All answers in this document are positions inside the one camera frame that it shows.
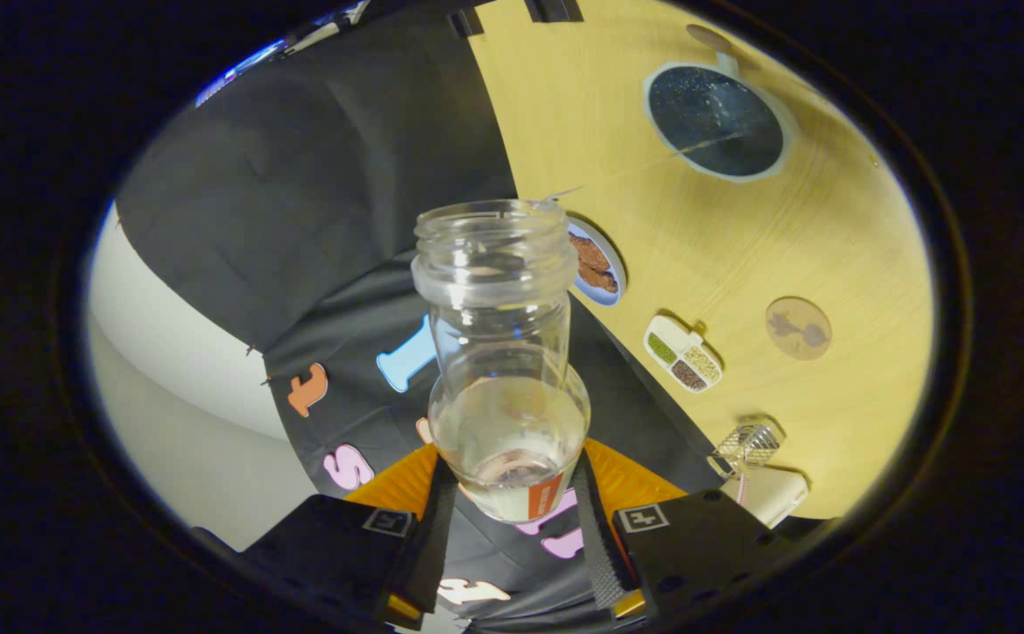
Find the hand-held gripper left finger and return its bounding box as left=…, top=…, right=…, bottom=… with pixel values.
left=193, top=443, right=460, bottom=630

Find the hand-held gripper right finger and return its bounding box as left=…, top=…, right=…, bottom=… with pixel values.
left=571, top=438, right=838, bottom=628

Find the clear glass juice bottle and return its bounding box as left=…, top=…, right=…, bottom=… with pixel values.
left=412, top=200, right=592, bottom=525

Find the round printed wooden coaster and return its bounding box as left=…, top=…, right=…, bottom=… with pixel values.
left=765, top=297, right=833, bottom=361

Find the blue speckled cup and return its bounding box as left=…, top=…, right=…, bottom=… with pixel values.
left=644, top=53, right=799, bottom=184

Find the white toaster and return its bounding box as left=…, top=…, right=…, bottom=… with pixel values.
left=736, top=467, right=812, bottom=529

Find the white divided grain dish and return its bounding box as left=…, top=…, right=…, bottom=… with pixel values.
left=644, top=314, right=724, bottom=394

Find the brown cookie piece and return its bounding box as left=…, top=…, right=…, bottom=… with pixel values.
left=578, top=262, right=620, bottom=294
left=569, top=231, right=611, bottom=272

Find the light blue plate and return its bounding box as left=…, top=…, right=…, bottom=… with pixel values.
left=564, top=216, right=628, bottom=307

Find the wooden table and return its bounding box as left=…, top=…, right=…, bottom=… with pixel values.
left=468, top=0, right=935, bottom=520

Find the black backdrop cloth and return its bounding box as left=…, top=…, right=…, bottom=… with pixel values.
left=115, top=0, right=724, bottom=630

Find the plain brown round pad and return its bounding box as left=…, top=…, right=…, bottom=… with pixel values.
left=686, top=24, right=733, bottom=54

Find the metal wire basket holder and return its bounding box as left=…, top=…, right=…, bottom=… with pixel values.
left=710, top=423, right=785, bottom=481

